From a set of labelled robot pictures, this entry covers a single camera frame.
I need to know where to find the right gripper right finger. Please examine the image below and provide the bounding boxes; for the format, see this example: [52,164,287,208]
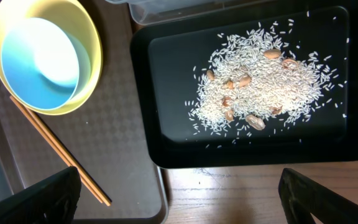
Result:
[278,168,358,224]

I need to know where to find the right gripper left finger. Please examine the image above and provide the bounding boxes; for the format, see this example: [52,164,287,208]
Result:
[0,166,81,223]

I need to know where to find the wooden chopstick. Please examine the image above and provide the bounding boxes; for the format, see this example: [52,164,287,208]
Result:
[27,109,111,206]
[9,96,103,203]

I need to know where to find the blue bowl with rice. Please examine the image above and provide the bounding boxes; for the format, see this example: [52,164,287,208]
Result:
[1,17,91,110]

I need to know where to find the yellow round plate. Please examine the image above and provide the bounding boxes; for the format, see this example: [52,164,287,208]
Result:
[0,0,103,115]

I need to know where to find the brown serving tray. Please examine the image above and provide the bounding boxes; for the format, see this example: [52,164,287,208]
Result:
[0,1,168,223]

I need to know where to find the black plastic tray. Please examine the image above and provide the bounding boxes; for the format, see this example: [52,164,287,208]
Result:
[131,1,358,169]

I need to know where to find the pile of white rice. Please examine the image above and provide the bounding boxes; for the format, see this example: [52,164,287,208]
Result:
[183,8,349,144]

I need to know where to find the clear plastic bin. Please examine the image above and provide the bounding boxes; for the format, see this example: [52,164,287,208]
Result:
[106,0,262,26]

